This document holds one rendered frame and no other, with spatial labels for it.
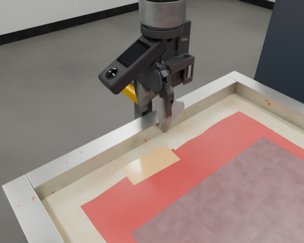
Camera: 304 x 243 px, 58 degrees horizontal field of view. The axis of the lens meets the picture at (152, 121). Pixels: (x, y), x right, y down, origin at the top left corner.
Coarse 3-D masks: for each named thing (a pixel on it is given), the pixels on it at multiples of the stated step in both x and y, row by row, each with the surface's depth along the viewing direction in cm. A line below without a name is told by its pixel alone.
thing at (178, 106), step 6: (174, 96) 52; (156, 102) 52; (162, 102) 50; (174, 102) 53; (180, 102) 54; (162, 108) 51; (174, 108) 53; (180, 108) 54; (162, 114) 52; (174, 114) 54; (162, 120) 53; (168, 120) 52; (162, 126) 54; (168, 126) 54
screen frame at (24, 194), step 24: (192, 96) 62; (216, 96) 65; (264, 96) 63; (288, 96) 62; (144, 120) 56; (288, 120) 61; (96, 144) 51; (120, 144) 51; (48, 168) 46; (72, 168) 46; (96, 168) 50; (24, 192) 42; (48, 192) 46; (24, 216) 39; (48, 216) 39; (48, 240) 37
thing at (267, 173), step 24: (240, 120) 61; (192, 144) 56; (216, 144) 56; (240, 144) 56; (264, 144) 56; (288, 144) 56; (216, 168) 51; (240, 168) 51; (264, 168) 51; (288, 168) 51; (240, 192) 47; (264, 192) 47; (288, 192) 47; (264, 216) 43; (288, 216) 43; (288, 240) 40
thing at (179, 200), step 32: (128, 192) 47; (160, 192) 47; (192, 192) 47; (224, 192) 47; (96, 224) 42; (128, 224) 42; (160, 224) 42; (192, 224) 42; (224, 224) 42; (256, 224) 42
